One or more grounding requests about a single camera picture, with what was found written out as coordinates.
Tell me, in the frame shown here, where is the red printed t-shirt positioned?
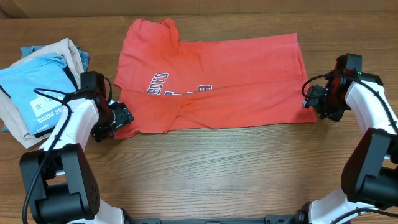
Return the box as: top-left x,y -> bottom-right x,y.
114,19 -> 316,139

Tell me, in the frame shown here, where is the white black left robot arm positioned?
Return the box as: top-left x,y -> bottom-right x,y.
19,71 -> 134,224

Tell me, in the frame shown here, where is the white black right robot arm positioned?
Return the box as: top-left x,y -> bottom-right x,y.
287,53 -> 397,224

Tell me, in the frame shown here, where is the light blue folded t-shirt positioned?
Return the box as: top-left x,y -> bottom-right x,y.
1,53 -> 76,134

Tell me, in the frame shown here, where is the beige folded garment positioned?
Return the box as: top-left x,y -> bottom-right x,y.
1,38 -> 89,149

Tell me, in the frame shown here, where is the blue denim folded garment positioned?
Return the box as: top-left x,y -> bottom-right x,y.
2,42 -> 90,136

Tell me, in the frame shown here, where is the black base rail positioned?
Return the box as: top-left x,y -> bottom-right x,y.
124,215 -> 295,224

